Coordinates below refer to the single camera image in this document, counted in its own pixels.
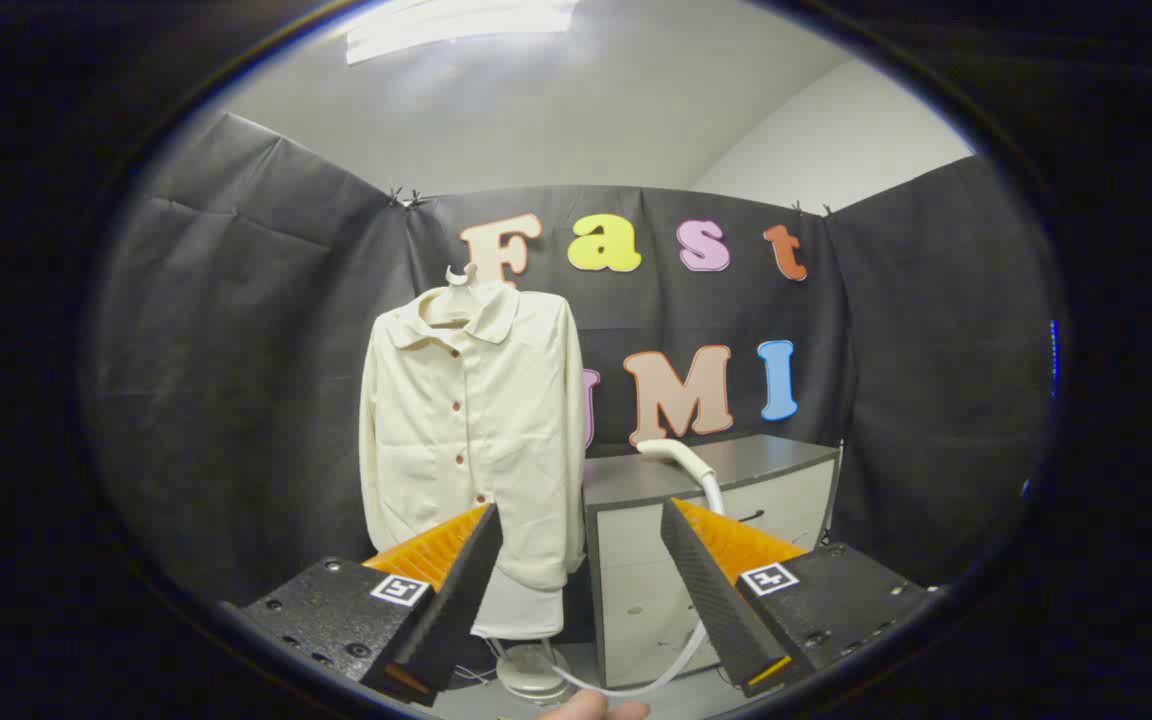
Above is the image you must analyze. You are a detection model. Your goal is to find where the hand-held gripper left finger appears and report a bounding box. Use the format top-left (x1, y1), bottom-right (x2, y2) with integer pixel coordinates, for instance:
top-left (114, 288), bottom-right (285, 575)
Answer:
top-left (221, 503), bottom-right (505, 707)

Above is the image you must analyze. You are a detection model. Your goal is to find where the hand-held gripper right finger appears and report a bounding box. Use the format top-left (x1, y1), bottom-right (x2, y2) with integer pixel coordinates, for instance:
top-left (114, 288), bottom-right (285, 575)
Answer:
top-left (660, 497), bottom-right (937, 699)

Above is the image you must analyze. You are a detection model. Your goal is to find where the cream button-up shirt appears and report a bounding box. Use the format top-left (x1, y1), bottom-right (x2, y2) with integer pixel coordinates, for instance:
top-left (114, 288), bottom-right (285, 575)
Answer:
top-left (359, 283), bottom-right (587, 593)

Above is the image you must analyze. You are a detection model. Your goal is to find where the grey and white cabinet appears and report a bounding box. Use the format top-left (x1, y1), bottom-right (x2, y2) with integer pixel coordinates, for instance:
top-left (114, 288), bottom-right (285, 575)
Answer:
top-left (583, 433), bottom-right (842, 691)

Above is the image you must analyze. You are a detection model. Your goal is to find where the round white stand base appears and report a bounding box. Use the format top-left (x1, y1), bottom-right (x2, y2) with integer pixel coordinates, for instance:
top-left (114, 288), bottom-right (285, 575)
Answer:
top-left (496, 643), bottom-right (577, 705)

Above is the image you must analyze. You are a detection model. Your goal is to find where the ceiling light panel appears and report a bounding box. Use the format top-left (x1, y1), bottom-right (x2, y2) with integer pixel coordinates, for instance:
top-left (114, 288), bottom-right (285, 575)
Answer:
top-left (344, 0), bottom-right (582, 66)

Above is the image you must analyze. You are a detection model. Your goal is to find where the white steamer hose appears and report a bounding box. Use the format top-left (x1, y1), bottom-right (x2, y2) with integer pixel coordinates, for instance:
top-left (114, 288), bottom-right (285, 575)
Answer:
top-left (548, 618), bottom-right (712, 699)

